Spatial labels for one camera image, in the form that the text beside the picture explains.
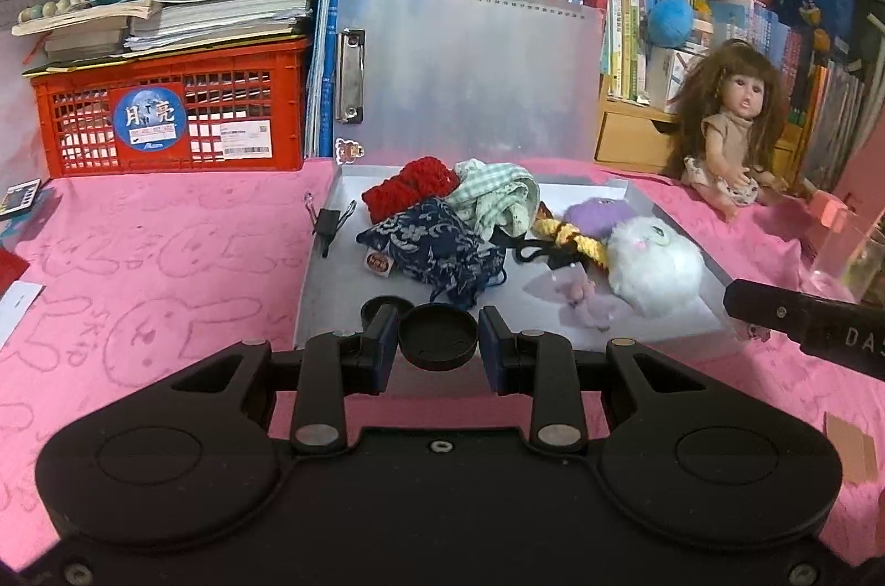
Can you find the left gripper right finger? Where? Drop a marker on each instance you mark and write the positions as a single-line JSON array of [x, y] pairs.
[[540, 365]]

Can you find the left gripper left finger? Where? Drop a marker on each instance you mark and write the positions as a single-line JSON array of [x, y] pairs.
[[334, 366]]

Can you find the lilac organza bow clip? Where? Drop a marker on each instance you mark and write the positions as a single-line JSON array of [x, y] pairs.
[[581, 302]]

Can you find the black elastic hair band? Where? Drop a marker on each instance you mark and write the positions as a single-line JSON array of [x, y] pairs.
[[526, 250]]

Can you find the yellow red crochet band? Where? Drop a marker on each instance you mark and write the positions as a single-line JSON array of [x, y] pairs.
[[568, 237]]

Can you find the white fluffy scrunchie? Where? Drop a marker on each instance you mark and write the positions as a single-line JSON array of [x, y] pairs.
[[652, 267]]

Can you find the navy floral fabric scrunchie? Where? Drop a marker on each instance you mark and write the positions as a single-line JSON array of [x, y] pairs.
[[430, 244]]

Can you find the purple fluffy scrunchie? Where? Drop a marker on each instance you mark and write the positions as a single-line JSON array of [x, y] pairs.
[[597, 217]]

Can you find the green checkered scrunchie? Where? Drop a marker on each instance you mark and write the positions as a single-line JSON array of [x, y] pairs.
[[495, 195]]

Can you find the red crochet scrunchie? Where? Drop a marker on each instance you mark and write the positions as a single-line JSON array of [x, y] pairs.
[[420, 179]]

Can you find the clear glass mug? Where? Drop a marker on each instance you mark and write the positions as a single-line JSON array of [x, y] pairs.
[[848, 261]]

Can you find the brown cardboard piece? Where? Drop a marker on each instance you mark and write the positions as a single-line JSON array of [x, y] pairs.
[[856, 449]]

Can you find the pink house-shaped stand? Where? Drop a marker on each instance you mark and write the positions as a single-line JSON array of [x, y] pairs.
[[861, 188]]

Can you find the black binder clip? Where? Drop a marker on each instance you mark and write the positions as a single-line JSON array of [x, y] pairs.
[[326, 223]]

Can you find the pink towel table cover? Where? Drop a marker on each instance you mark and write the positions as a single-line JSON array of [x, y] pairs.
[[144, 274]]

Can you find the small cartoon sticker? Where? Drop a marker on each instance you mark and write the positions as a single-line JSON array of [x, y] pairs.
[[348, 151]]

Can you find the wooden drawer organizer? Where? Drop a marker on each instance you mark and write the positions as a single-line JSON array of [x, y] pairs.
[[635, 138]]

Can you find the brown-haired baby doll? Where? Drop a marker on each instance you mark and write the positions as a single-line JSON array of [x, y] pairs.
[[731, 115]]

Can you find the red plastic crate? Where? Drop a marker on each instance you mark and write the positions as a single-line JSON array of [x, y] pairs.
[[230, 108]]

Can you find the translucent plastic clipboard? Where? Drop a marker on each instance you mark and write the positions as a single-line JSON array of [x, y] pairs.
[[495, 80]]

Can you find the red booklet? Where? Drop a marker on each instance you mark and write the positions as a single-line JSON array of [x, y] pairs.
[[12, 267]]

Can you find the blue cardboard box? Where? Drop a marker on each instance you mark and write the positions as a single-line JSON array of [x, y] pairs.
[[830, 23]]

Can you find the small calculator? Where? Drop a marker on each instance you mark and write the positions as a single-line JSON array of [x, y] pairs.
[[19, 199]]

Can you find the blue pompom ball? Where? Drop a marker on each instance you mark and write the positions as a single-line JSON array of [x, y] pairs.
[[669, 23]]

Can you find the row of upright books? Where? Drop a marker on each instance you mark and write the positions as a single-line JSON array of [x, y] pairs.
[[321, 84]]

